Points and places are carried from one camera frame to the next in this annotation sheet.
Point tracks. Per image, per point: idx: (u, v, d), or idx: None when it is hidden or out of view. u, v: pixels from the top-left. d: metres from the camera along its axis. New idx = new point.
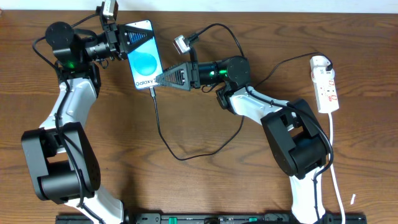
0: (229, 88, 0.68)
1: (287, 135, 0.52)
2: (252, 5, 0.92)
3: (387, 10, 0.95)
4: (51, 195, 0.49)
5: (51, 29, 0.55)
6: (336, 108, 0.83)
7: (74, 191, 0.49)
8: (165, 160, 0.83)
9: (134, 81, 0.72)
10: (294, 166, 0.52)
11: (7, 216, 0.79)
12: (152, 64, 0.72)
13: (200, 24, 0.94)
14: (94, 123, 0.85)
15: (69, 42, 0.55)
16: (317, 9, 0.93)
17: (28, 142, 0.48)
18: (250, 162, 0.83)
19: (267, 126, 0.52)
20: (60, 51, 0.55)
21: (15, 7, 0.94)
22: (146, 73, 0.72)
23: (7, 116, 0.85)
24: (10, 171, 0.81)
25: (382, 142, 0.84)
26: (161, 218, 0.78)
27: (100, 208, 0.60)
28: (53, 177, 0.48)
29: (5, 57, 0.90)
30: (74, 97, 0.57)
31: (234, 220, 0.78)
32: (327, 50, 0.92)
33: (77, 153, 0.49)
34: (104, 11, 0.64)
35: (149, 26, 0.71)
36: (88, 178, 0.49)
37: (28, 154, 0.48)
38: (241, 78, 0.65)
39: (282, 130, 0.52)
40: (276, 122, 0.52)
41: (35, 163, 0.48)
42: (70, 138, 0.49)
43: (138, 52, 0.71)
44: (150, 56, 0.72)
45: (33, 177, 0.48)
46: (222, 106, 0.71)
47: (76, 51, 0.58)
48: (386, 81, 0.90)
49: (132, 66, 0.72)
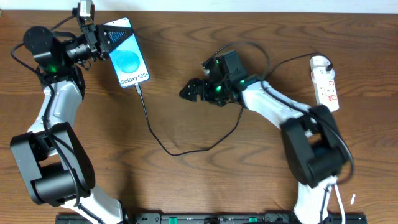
0: (242, 81, 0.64)
1: (308, 144, 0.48)
2: (252, 5, 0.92)
3: (387, 10, 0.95)
4: (46, 198, 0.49)
5: (28, 34, 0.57)
6: (336, 108, 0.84)
7: (69, 191, 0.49)
8: (165, 160, 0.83)
9: (119, 79, 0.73)
10: (312, 177, 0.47)
11: (6, 216, 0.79)
12: (135, 61, 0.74)
13: (200, 25, 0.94)
14: (94, 123, 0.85)
15: (49, 46, 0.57)
16: (317, 9, 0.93)
17: (17, 147, 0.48)
18: (250, 162, 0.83)
19: (287, 133, 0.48)
20: (40, 55, 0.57)
21: (15, 8, 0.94)
22: (130, 71, 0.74)
23: (7, 116, 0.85)
24: (10, 171, 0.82)
25: (382, 143, 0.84)
26: (161, 218, 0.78)
27: (99, 208, 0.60)
28: (47, 180, 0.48)
29: (4, 57, 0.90)
30: (60, 99, 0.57)
31: (234, 219, 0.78)
32: (327, 50, 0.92)
33: (69, 152, 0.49)
34: (81, 12, 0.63)
35: (128, 23, 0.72)
36: (83, 177, 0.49)
37: (19, 158, 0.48)
38: (230, 60, 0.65)
39: (301, 136, 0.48)
40: (296, 128, 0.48)
41: (27, 168, 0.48)
42: (60, 137, 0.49)
43: (119, 50, 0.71)
44: (130, 53, 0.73)
45: (27, 182, 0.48)
46: (235, 101, 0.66)
47: (56, 53, 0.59)
48: (386, 81, 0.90)
49: (115, 65, 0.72)
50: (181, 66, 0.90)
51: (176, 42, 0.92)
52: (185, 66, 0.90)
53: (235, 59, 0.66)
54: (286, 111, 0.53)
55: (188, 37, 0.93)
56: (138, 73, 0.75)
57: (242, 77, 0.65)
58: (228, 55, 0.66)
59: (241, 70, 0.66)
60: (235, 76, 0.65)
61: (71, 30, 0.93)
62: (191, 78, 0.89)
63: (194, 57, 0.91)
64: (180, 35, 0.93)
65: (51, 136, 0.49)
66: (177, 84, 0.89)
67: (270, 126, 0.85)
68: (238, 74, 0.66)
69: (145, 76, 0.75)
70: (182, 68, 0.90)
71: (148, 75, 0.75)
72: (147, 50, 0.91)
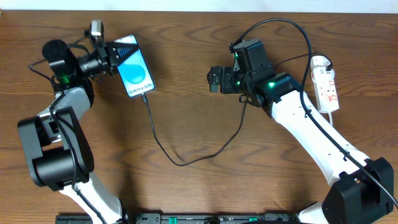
0: (271, 85, 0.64)
1: (358, 206, 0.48)
2: (252, 5, 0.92)
3: (386, 10, 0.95)
4: (45, 178, 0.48)
5: (46, 46, 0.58)
6: (336, 108, 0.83)
7: (69, 174, 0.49)
8: (165, 160, 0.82)
9: (127, 90, 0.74)
10: None
11: (5, 216, 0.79)
12: (141, 74, 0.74)
13: (200, 25, 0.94)
14: (94, 123, 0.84)
15: (64, 55, 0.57)
16: (316, 8, 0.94)
17: (23, 129, 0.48)
18: (250, 162, 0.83)
19: (342, 195, 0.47)
20: (55, 65, 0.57)
21: (15, 8, 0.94)
22: (137, 82, 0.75)
23: (7, 116, 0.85)
24: (10, 171, 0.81)
25: (383, 142, 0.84)
26: (161, 218, 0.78)
27: (98, 199, 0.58)
28: (48, 159, 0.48)
29: (4, 57, 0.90)
30: (69, 98, 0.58)
31: (234, 219, 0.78)
32: (326, 50, 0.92)
33: (71, 133, 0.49)
34: (92, 32, 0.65)
35: (134, 40, 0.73)
36: (83, 160, 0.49)
37: (23, 139, 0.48)
38: (255, 55, 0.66)
39: (355, 198, 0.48)
40: (352, 191, 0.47)
41: (30, 147, 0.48)
42: (64, 118, 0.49)
43: (125, 64, 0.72)
44: (137, 65, 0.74)
45: (28, 160, 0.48)
46: (259, 104, 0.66)
47: (69, 63, 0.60)
48: (385, 81, 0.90)
49: (123, 78, 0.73)
50: (181, 66, 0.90)
51: (177, 42, 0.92)
52: (185, 66, 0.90)
53: (260, 54, 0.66)
54: (341, 165, 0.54)
55: (188, 37, 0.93)
56: (145, 83, 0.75)
57: (268, 76, 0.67)
58: (252, 46, 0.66)
59: (267, 66, 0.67)
60: (258, 73, 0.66)
61: (71, 30, 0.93)
62: (191, 78, 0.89)
63: (194, 57, 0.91)
64: (180, 34, 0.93)
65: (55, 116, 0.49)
66: (177, 84, 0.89)
67: (270, 126, 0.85)
68: (263, 71, 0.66)
69: (151, 86, 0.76)
70: (182, 68, 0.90)
71: (153, 85, 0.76)
72: (148, 50, 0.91)
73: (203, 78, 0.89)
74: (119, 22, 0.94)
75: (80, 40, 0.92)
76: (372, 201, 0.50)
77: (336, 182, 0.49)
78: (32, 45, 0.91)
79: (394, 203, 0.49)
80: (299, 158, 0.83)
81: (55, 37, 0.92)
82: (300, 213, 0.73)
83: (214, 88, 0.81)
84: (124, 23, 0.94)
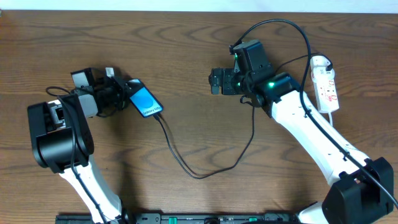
0: (271, 85, 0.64)
1: (357, 206, 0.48)
2: (252, 5, 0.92)
3: (386, 10, 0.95)
4: (48, 157, 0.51)
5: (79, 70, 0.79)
6: (336, 108, 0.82)
7: (69, 154, 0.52)
8: (165, 160, 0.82)
9: (142, 113, 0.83)
10: None
11: (6, 216, 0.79)
12: (149, 100, 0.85)
13: (200, 24, 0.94)
14: (94, 124, 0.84)
15: (86, 69, 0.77)
16: (317, 8, 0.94)
17: (32, 111, 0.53)
18: (250, 162, 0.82)
19: (342, 195, 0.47)
20: (76, 75, 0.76)
21: (16, 8, 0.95)
22: (148, 106, 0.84)
23: (7, 116, 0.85)
24: (10, 171, 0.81)
25: (383, 142, 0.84)
26: (161, 218, 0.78)
27: (97, 188, 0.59)
28: (51, 138, 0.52)
29: (4, 58, 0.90)
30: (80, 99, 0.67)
31: (234, 219, 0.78)
32: (326, 50, 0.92)
33: (74, 114, 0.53)
34: (106, 73, 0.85)
35: (137, 80, 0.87)
36: (83, 142, 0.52)
37: (32, 120, 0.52)
38: (254, 55, 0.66)
39: (355, 198, 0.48)
40: (351, 191, 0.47)
41: (37, 126, 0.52)
42: (69, 101, 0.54)
43: (136, 96, 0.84)
44: (145, 94, 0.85)
45: (33, 137, 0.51)
46: (259, 105, 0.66)
47: (88, 78, 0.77)
48: (385, 81, 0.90)
49: (136, 106, 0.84)
50: (181, 66, 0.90)
51: (176, 42, 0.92)
52: (185, 67, 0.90)
53: (259, 53, 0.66)
54: (341, 164, 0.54)
55: (188, 37, 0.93)
56: (154, 106, 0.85)
57: (268, 75, 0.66)
58: (251, 46, 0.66)
59: (267, 66, 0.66)
60: (259, 74, 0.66)
61: (71, 30, 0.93)
62: (191, 78, 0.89)
63: (194, 56, 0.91)
64: (180, 34, 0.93)
65: (60, 99, 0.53)
66: (176, 84, 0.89)
67: (270, 127, 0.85)
68: (263, 71, 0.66)
69: (158, 107, 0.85)
70: (182, 68, 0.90)
71: (161, 107, 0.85)
72: (148, 50, 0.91)
73: (203, 78, 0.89)
74: (119, 22, 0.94)
75: (80, 40, 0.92)
76: (371, 201, 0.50)
77: (337, 182, 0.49)
78: (32, 46, 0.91)
79: (394, 203, 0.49)
80: (299, 158, 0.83)
81: (55, 37, 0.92)
82: (300, 213, 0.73)
83: (215, 89, 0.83)
84: (123, 23, 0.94)
